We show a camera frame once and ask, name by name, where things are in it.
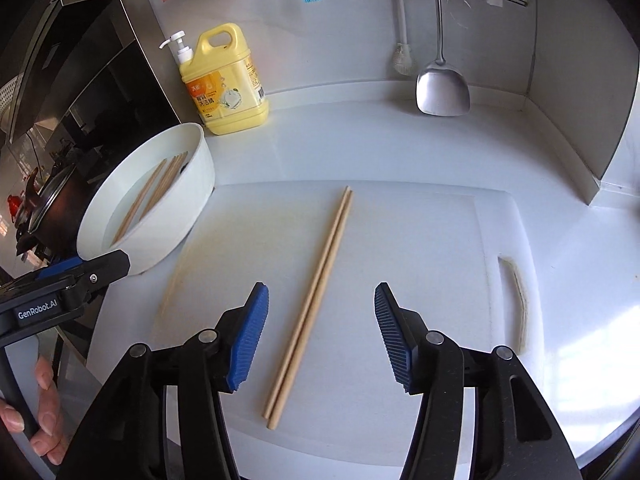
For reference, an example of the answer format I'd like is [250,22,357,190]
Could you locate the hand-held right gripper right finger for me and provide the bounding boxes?
[375,282,583,480]

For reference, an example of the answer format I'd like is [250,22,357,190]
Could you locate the white bottle brush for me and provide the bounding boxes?
[389,0,417,77]

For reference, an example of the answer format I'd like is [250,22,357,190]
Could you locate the stainless steel spatula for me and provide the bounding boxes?
[416,0,472,117]

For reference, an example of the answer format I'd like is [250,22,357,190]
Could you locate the white plastic cutting board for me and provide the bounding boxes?
[87,180,541,471]

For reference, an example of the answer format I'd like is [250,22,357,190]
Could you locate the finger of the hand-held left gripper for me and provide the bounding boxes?
[62,249,132,294]
[37,256,84,281]

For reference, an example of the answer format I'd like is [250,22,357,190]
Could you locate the black range hood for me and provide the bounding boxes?
[7,0,183,156]

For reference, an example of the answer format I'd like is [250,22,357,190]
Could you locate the wooden chopstick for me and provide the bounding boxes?
[262,185,350,420]
[111,159,168,246]
[140,154,185,216]
[134,156,180,223]
[267,190,355,431]
[147,151,190,208]

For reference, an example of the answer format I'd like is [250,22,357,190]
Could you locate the black wok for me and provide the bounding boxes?
[14,160,108,261]

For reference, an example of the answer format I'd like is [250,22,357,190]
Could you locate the white round bowl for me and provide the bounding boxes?
[76,122,217,277]

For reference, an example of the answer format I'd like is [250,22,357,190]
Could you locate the person's left hand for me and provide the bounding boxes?
[0,356,69,467]

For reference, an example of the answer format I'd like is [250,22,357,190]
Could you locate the yellow dish soap bottle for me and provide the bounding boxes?
[159,22,270,136]

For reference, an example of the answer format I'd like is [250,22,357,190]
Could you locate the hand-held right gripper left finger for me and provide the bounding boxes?
[57,282,269,480]

